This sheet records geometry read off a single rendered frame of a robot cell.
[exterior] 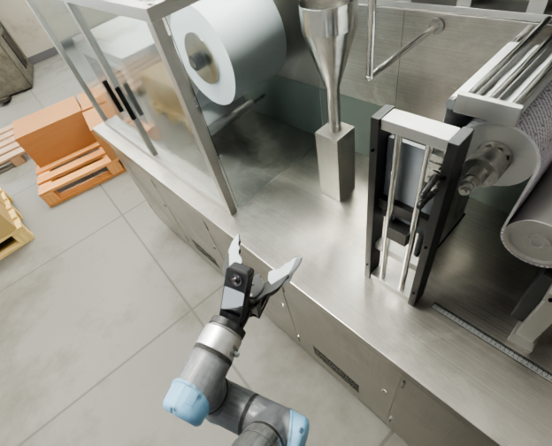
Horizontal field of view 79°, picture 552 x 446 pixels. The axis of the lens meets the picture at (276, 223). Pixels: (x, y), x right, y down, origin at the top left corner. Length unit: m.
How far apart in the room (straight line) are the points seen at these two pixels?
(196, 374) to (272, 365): 1.32
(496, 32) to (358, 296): 0.74
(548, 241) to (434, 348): 0.36
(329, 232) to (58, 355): 1.91
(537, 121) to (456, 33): 0.40
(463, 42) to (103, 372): 2.23
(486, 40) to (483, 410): 0.86
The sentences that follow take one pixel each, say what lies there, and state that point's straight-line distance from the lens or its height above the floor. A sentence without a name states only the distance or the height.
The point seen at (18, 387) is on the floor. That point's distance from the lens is 2.63.
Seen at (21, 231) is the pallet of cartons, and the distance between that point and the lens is 3.38.
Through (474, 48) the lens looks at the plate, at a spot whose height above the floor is 1.37.
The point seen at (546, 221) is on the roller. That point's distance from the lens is 0.81.
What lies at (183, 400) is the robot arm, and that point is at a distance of 0.61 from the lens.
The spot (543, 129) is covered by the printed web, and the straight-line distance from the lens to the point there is 0.75.
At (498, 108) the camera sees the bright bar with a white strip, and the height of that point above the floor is 1.45.
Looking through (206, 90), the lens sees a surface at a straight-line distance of 1.05.
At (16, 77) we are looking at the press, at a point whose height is 0.22.
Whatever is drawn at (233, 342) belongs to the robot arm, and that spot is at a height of 1.23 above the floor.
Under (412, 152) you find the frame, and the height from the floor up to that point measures 1.37.
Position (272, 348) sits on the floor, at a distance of 1.95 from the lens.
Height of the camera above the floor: 1.79
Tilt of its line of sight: 48 degrees down
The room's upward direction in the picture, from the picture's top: 15 degrees counter-clockwise
